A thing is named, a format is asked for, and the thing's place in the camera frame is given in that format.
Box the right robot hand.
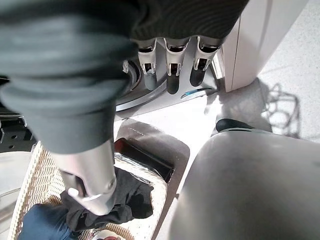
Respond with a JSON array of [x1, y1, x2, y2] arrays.
[[0, 0, 251, 216]]

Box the woven beige laundry basket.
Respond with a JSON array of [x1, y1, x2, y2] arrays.
[[7, 139, 169, 240]]

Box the black rectangular box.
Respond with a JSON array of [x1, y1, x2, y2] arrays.
[[113, 137, 175, 183]]

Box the black garment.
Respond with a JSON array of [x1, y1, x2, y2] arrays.
[[59, 166, 155, 232]]

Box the dark blue garment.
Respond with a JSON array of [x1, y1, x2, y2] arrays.
[[17, 203, 77, 240]]

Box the dark right robot foot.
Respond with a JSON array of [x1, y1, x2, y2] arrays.
[[215, 118, 255, 132]]

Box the red and white garment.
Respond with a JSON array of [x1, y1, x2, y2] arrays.
[[91, 228, 121, 240]]

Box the black metal frame with holes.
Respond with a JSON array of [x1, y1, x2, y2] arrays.
[[0, 76, 38, 154]]

